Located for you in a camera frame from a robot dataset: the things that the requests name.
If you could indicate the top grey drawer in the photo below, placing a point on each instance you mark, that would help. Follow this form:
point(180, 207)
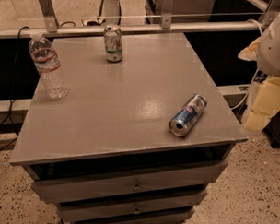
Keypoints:
point(128, 182)

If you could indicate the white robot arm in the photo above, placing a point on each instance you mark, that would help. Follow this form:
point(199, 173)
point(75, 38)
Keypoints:
point(268, 54)

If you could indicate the blue pepsi can lying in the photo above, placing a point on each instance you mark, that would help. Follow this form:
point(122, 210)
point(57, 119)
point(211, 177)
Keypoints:
point(188, 115)

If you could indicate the metal frame rail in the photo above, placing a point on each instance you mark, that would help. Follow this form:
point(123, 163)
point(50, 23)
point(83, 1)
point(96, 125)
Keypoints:
point(68, 18)

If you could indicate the bottom grey drawer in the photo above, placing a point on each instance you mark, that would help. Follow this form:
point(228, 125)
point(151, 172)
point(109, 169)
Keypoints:
point(154, 217)

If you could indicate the grey drawer cabinet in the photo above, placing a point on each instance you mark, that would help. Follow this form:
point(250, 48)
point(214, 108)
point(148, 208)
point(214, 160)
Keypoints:
point(115, 117)

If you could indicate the green white 7up can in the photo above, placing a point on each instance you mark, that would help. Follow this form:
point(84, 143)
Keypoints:
point(113, 43)

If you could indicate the grey drawer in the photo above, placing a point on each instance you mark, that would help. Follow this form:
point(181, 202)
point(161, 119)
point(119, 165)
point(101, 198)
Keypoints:
point(128, 182)
point(154, 217)
point(131, 204)

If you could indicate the clear plastic water bottle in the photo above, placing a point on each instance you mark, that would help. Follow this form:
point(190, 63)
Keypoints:
point(48, 65)

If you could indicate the middle grey drawer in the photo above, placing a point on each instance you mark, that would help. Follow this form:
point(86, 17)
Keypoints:
point(131, 204)

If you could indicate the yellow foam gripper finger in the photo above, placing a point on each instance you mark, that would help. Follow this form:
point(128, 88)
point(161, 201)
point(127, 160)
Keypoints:
point(249, 53)
point(263, 103)

